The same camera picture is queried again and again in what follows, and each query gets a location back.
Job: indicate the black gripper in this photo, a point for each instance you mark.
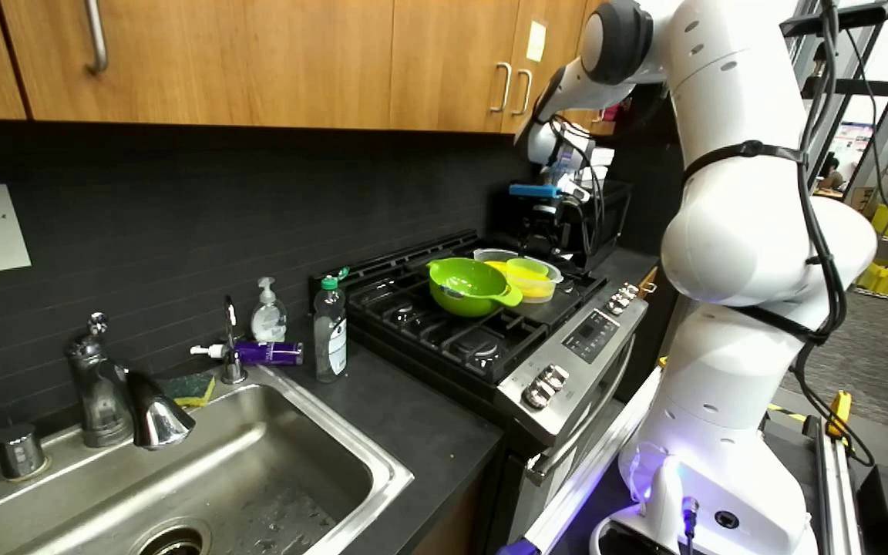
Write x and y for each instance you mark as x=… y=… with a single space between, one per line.
x=557 y=206

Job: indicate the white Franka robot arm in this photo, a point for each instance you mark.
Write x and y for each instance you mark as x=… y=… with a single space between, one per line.
x=732 y=235

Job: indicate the black countertop rack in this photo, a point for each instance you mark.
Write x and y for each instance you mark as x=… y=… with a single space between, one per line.
x=603 y=225

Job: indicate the shiny silver container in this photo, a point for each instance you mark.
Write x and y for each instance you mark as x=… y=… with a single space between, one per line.
x=583 y=172

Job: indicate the silver stove knob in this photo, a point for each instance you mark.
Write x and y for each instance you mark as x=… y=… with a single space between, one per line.
x=535 y=396
x=617 y=305
x=631 y=291
x=553 y=378

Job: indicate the stainless gas stove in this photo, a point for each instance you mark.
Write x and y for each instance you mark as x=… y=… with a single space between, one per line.
x=594 y=333

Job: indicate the black tall appliance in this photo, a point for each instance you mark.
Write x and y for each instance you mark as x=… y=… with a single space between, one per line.
x=647 y=174

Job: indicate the white cabinet door sticker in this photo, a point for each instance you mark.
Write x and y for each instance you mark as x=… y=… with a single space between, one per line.
x=535 y=40

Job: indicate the dish soap bottle green cap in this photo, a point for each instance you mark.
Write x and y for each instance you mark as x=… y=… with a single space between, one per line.
x=329 y=333

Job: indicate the wooden base cabinet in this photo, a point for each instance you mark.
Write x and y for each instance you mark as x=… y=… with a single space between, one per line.
x=453 y=525

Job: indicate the clear hand soap pump bottle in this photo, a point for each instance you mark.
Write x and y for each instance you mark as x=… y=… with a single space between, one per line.
x=266 y=313

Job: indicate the purple dish brush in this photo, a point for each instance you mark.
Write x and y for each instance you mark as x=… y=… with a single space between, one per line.
x=268 y=354

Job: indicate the upright dish wand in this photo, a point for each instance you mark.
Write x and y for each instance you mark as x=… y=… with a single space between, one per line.
x=230 y=328

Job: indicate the stainless steel sink basin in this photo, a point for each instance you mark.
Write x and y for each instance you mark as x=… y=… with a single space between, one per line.
x=260 y=483

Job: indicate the green yellow sponge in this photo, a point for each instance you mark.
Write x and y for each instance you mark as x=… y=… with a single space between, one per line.
x=196 y=393

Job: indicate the chrome sink faucet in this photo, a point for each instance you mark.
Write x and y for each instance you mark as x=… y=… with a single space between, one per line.
x=100 y=391

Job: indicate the chrome round counter cap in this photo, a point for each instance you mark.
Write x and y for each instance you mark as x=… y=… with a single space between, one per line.
x=19 y=453

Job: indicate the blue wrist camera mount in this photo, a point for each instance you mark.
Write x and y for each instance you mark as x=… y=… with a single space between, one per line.
x=531 y=194

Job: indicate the yellow rail clamp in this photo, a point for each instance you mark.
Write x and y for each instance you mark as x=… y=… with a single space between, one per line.
x=841 y=409

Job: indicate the black metal shelf frame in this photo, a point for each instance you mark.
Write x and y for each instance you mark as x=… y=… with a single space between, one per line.
x=846 y=17

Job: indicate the aluminium frame rail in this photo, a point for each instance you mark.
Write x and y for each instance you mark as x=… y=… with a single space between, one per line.
x=841 y=496

